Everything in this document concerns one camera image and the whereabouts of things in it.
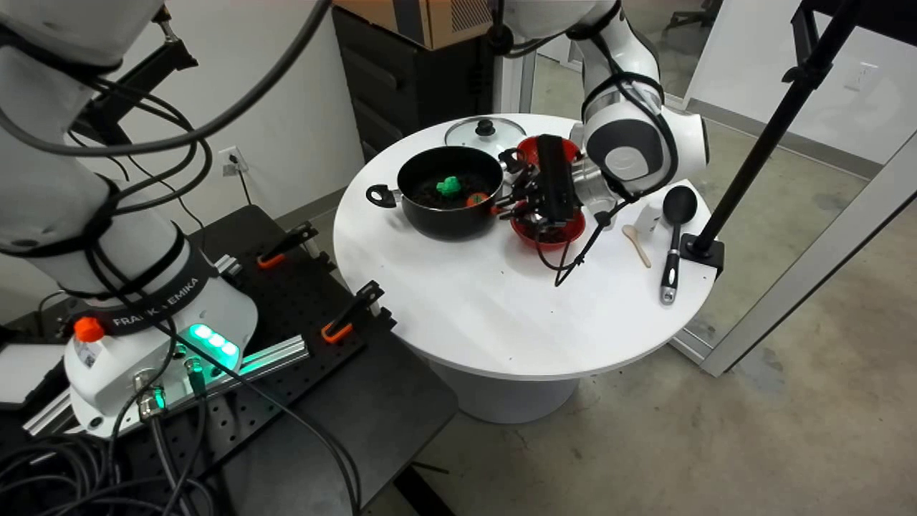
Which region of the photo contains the red bowl with dark contents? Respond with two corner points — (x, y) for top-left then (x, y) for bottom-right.
(509, 201), (584, 251)

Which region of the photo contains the black cooking pot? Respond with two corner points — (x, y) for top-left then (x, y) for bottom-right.
(364, 146), (503, 239)

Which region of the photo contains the orange-black clamp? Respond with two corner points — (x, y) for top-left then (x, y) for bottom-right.
(254, 224), (319, 268)
(319, 280), (383, 347)

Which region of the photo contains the black tripod stand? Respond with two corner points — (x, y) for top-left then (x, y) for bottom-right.
(681, 0), (917, 268)

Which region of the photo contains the cardboard box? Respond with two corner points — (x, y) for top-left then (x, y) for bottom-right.
(331, 0), (491, 49)

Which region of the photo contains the orange toy tomato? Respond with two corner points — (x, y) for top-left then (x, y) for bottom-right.
(463, 192), (491, 209)

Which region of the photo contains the green toy broccoli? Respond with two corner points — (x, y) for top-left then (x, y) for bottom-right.
(436, 175), (462, 198)

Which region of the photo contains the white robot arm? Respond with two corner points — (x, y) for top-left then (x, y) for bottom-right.
(0, 0), (704, 437)

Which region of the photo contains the glass pot lid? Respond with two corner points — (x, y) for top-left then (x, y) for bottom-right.
(445, 118), (526, 153)

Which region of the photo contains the white emergency stop box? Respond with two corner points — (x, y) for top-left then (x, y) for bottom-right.
(62, 314), (170, 411)

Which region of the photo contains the wall power outlet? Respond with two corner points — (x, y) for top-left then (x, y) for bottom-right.
(220, 146), (248, 178)

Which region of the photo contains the black plastic ladle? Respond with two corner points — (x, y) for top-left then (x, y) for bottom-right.
(660, 185), (695, 302)

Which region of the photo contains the empty red bowl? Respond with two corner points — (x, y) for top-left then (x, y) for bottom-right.
(515, 133), (582, 178)

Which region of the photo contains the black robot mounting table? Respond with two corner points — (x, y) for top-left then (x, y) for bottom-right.
(0, 206), (458, 516)

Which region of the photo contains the white round table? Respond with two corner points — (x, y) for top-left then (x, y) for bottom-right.
(331, 125), (715, 423)

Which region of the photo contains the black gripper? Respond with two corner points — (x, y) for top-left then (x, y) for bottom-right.
(522, 166), (578, 219)

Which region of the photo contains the black cabinet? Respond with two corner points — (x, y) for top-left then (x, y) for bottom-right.
(331, 6), (493, 158)

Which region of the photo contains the small wooden spoon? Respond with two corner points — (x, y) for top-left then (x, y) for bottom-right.
(622, 224), (654, 268)

